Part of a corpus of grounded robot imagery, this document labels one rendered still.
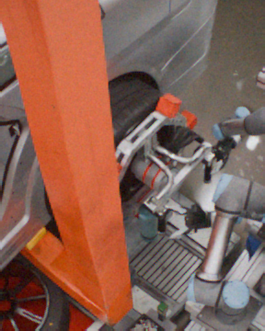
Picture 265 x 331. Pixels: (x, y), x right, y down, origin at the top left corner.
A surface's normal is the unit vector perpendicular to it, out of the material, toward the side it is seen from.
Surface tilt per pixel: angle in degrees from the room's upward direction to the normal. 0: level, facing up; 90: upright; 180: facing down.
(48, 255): 0
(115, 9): 71
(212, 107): 0
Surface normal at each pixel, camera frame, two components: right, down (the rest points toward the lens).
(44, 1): 0.76, 0.54
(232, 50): -0.04, -0.51
